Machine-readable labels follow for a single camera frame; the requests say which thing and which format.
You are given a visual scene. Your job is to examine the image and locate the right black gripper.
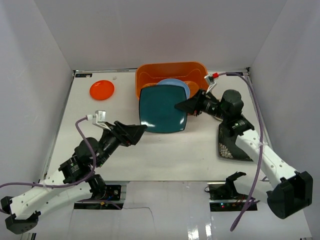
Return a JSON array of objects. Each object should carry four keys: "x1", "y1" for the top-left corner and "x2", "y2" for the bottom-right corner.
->
[{"x1": 175, "y1": 88, "x2": 229, "y2": 121}]

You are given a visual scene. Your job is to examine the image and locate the blue round plate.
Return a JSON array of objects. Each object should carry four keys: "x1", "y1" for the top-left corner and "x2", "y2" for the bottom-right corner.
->
[{"x1": 157, "y1": 78, "x2": 191, "y2": 99}]

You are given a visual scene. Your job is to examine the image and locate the teal square plate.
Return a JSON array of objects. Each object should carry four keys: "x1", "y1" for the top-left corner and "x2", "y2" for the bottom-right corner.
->
[{"x1": 139, "y1": 85, "x2": 188, "y2": 134}]

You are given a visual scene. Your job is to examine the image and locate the black floral square plate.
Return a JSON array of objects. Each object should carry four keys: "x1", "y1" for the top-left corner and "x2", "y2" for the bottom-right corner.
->
[{"x1": 217, "y1": 123, "x2": 253, "y2": 162}]

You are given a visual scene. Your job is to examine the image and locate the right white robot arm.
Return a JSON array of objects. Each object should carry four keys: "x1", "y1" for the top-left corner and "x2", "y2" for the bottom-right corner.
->
[{"x1": 174, "y1": 89, "x2": 313, "y2": 219}]

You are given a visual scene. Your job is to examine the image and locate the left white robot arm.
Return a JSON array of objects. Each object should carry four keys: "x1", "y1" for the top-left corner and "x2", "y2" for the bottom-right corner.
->
[{"x1": 0, "y1": 121, "x2": 147, "y2": 235}]

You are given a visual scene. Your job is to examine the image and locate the orange plastic bin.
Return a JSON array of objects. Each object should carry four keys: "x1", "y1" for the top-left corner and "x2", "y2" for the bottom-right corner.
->
[{"x1": 135, "y1": 61, "x2": 209, "y2": 98}]

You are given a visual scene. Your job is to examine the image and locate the orange round plate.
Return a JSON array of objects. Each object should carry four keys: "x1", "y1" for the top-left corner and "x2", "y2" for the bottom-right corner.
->
[{"x1": 89, "y1": 80, "x2": 115, "y2": 101}]

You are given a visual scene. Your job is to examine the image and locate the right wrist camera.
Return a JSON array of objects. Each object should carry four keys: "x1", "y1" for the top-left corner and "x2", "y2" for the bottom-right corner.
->
[{"x1": 204, "y1": 72, "x2": 220, "y2": 93}]

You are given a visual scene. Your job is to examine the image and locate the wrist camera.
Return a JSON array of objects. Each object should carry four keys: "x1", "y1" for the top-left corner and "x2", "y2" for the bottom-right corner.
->
[
  {"x1": 204, "y1": 72, "x2": 220, "y2": 93},
  {"x1": 85, "y1": 110, "x2": 110, "y2": 130}
]

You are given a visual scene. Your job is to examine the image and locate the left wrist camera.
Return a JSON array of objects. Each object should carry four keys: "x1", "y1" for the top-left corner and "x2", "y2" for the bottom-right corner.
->
[{"x1": 85, "y1": 110, "x2": 110, "y2": 130}]

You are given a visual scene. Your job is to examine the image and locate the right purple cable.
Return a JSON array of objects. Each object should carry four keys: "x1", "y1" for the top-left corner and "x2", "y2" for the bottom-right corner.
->
[{"x1": 217, "y1": 71, "x2": 264, "y2": 232}]

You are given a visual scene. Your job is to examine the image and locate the purple cable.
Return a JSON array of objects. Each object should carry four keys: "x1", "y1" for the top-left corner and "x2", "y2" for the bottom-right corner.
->
[
  {"x1": 0, "y1": 116, "x2": 98, "y2": 215},
  {"x1": 217, "y1": 71, "x2": 264, "y2": 232}
]

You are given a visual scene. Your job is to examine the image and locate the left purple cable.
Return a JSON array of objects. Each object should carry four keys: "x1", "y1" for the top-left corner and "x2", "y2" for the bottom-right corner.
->
[{"x1": 0, "y1": 116, "x2": 98, "y2": 215}]

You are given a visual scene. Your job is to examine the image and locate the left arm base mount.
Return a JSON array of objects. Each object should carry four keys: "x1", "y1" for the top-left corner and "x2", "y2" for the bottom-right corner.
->
[{"x1": 73, "y1": 184, "x2": 127, "y2": 210}]

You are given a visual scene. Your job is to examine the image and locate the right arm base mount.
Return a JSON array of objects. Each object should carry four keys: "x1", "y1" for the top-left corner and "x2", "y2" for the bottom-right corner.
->
[{"x1": 204, "y1": 181, "x2": 247, "y2": 213}]

